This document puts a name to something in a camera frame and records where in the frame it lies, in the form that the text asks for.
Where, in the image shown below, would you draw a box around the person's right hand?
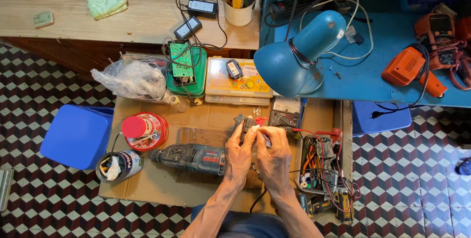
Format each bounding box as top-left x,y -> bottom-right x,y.
256,126 -> 293,192

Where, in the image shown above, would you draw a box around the person's left hand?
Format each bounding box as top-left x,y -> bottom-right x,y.
224,123 -> 260,182

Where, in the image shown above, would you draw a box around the black drill switch part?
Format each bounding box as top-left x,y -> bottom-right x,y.
232,114 -> 257,145

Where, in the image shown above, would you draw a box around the analog multimeter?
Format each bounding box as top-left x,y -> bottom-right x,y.
268,97 -> 303,132

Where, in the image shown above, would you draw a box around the yellow label parts box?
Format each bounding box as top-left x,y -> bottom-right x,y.
205,56 -> 274,106

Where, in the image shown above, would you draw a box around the red multimeter probe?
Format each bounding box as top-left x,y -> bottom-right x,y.
292,127 -> 343,144

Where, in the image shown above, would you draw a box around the white box of tools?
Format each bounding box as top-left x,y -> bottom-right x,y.
293,134 -> 354,199

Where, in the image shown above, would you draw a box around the small black grey adapter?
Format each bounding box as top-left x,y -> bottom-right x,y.
225,59 -> 244,80

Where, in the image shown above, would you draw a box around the dark green rotary hammer drill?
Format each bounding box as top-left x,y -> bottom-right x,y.
147,143 -> 226,176

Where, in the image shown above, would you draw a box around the blue desk lamp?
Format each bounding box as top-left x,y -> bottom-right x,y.
253,10 -> 347,98

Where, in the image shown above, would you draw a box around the green plastic tray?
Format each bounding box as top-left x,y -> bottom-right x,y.
166,45 -> 208,98

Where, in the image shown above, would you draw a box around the small clear glue bottle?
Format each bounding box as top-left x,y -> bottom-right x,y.
169,95 -> 191,113

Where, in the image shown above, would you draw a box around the person's blue trousers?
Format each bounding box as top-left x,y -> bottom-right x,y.
190,204 -> 291,238

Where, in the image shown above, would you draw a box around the brown cardboard sheet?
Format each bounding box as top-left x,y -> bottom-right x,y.
98,96 -> 335,214

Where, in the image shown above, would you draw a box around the red round tin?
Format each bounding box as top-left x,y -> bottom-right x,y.
124,112 -> 169,152

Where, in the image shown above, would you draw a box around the green circuit board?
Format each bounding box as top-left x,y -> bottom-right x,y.
169,42 -> 195,78

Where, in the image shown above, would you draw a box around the blue plastic stool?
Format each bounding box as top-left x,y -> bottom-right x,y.
40,104 -> 115,170
352,100 -> 413,136

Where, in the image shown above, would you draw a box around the blue metal table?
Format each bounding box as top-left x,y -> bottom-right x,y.
259,0 -> 471,108

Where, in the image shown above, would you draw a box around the black power strip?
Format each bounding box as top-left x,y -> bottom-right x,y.
269,0 -> 352,21

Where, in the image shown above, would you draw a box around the red cap spray can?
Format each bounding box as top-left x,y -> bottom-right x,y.
121,116 -> 157,140

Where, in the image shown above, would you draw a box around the small aluminium heatsink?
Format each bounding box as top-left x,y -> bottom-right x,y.
345,25 -> 365,46

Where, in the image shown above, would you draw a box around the black power adapter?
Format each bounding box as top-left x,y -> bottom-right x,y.
173,16 -> 203,40
187,0 -> 219,20

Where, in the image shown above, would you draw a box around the white cup of tools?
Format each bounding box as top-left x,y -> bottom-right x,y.
214,0 -> 266,27

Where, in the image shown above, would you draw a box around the clear plastic bag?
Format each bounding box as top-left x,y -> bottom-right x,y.
91,59 -> 168,101

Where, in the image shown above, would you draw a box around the open tin can with scraps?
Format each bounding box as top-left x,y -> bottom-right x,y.
95,150 -> 144,184

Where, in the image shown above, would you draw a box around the orange electric drill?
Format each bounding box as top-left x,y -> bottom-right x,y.
381,46 -> 448,99

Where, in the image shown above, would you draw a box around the blue sandal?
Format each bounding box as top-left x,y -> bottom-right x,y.
458,158 -> 471,176

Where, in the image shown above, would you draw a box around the orange digital multimeter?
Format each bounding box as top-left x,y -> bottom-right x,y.
414,13 -> 465,71

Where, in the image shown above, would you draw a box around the green folded cloth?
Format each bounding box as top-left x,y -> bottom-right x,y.
82,0 -> 129,21

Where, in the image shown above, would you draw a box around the small green card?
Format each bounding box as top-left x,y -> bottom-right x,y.
33,11 -> 54,29

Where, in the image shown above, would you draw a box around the metal object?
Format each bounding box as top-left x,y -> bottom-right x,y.
0,168 -> 15,212

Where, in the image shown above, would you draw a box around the yellow black cordless drill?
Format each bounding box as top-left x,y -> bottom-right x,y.
299,188 -> 355,225

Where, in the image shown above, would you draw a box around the cream power cable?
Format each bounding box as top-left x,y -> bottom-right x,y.
299,0 -> 374,61

